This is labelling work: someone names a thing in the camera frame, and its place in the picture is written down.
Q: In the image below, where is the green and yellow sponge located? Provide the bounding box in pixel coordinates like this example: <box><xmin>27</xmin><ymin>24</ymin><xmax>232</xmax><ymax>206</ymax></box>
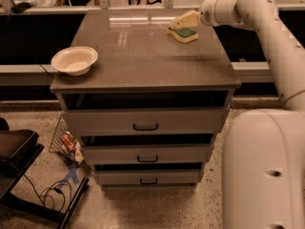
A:
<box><xmin>167</xmin><ymin>28</ymin><xmax>198</xmax><ymax>44</ymax></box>

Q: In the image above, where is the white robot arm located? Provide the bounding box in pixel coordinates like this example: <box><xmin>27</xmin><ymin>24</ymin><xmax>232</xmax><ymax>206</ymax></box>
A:
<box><xmin>170</xmin><ymin>0</ymin><xmax>305</xmax><ymax>229</ymax></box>

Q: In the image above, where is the white paper bowl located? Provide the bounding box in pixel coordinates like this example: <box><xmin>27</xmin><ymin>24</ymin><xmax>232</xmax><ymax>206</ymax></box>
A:
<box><xmin>51</xmin><ymin>46</ymin><xmax>98</xmax><ymax>76</ymax></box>

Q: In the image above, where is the top grey drawer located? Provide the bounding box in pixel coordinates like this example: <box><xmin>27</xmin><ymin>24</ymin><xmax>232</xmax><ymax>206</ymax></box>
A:
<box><xmin>63</xmin><ymin>108</ymin><xmax>229</xmax><ymax>136</ymax></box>

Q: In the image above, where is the grey drawer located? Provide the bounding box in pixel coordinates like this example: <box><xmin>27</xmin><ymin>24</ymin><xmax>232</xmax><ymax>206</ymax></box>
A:
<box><xmin>92</xmin><ymin>169</ymin><xmax>203</xmax><ymax>186</ymax></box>
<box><xmin>83</xmin><ymin>144</ymin><xmax>214</xmax><ymax>165</ymax></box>
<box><xmin>63</xmin><ymin>108</ymin><xmax>229</xmax><ymax>136</ymax></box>

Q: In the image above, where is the grey drawer cabinet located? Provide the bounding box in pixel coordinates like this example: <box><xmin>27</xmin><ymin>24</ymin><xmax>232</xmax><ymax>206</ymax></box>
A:
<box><xmin>50</xmin><ymin>8</ymin><xmax>242</xmax><ymax>190</ymax></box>

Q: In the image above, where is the middle grey drawer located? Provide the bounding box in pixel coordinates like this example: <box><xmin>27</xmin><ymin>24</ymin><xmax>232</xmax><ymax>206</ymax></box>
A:
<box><xmin>83</xmin><ymin>144</ymin><xmax>214</xmax><ymax>165</ymax></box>

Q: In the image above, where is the red snack packet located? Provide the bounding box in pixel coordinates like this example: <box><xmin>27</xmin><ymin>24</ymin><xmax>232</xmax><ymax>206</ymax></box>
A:
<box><xmin>61</xmin><ymin>132</ymin><xmax>75</xmax><ymax>152</ymax></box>

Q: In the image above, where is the bottom grey drawer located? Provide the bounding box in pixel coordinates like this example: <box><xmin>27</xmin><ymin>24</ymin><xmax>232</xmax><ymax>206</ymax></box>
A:
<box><xmin>92</xmin><ymin>169</ymin><xmax>203</xmax><ymax>186</ymax></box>

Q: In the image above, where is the blue tape cross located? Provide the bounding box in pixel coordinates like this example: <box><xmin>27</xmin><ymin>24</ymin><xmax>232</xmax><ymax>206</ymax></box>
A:
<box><xmin>63</xmin><ymin>166</ymin><xmax>79</xmax><ymax>185</ymax></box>

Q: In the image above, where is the black cart stand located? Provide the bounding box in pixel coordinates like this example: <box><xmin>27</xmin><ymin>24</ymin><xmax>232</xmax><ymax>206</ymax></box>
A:
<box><xmin>0</xmin><ymin>118</ymin><xmax>89</xmax><ymax>229</ymax></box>

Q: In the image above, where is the wire mesh basket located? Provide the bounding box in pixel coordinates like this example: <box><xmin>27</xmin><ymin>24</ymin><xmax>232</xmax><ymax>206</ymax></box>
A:
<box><xmin>49</xmin><ymin>116</ymin><xmax>84</xmax><ymax>167</ymax></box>

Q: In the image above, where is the black cable on floor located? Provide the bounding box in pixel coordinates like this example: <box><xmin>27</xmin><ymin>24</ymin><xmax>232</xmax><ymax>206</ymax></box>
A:
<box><xmin>22</xmin><ymin>174</ymin><xmax>73</xmax><ymax>213</ymax></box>

